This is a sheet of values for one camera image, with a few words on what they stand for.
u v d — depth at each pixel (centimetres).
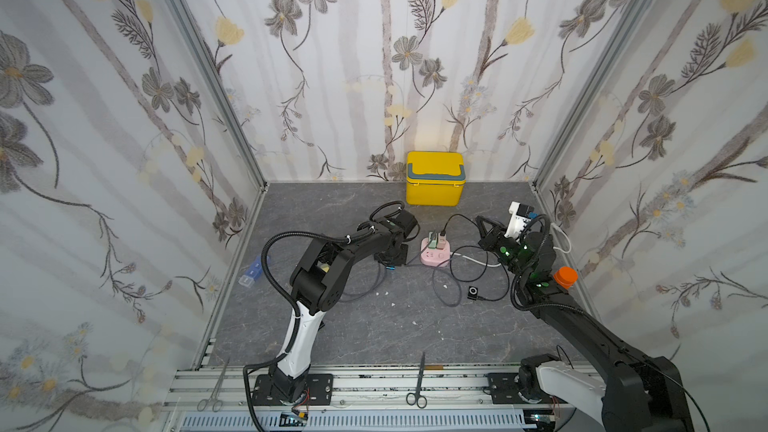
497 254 71
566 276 83
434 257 96
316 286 55
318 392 74
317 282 54
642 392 45
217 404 72
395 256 86
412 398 73
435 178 104
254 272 93
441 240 96
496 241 71
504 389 74
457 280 95
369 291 92
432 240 95
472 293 90
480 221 78
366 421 70
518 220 70
